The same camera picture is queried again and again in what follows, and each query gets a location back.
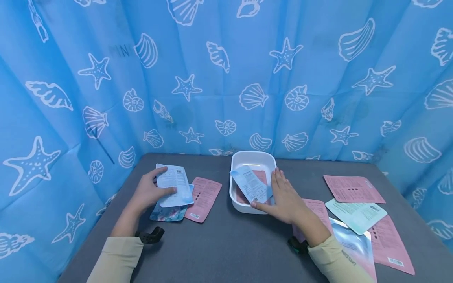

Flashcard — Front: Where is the silver holographic mask packet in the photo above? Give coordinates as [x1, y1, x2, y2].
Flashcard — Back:
[328, 217, 378, 283]

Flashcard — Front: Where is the person's left hand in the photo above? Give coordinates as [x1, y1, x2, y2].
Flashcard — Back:
[128, 166, 178, 216]

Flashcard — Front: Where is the black wrist band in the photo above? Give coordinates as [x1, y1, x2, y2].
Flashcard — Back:
[135, 226, 166, 244]
[287, 236, 309, 254]

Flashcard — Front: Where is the white plastic tray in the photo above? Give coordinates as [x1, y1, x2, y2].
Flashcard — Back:
[229, 151, 278, 215]

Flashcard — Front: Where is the person's left forearm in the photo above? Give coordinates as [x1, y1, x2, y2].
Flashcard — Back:
[87, 204, 144, 283]

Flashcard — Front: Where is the dark marbled mask packet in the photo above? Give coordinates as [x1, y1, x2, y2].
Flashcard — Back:
[149, 202, 188, 222]

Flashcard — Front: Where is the light blue mask packet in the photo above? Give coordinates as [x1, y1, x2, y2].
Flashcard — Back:
[230, 165, 273, 204]
[155, 164, 195, 208]

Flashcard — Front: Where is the pink mask packet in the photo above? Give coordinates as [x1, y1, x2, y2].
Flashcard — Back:
[184, 177, 223, 224]
[235, 170, 273, 206]
[292, 198, 334, 243]
[367, 215, 416, 276]
[323, 175, 387, 204]

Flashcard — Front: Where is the person's right forearm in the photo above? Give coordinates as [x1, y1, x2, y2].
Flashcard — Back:
[293, 213, 374, 283]

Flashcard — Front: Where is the pale green mask packet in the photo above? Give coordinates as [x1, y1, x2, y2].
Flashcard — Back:
[324, 198, 388, 236]

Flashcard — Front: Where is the person's right hand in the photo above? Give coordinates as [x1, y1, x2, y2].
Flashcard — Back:
[251, 168, 311, 226]

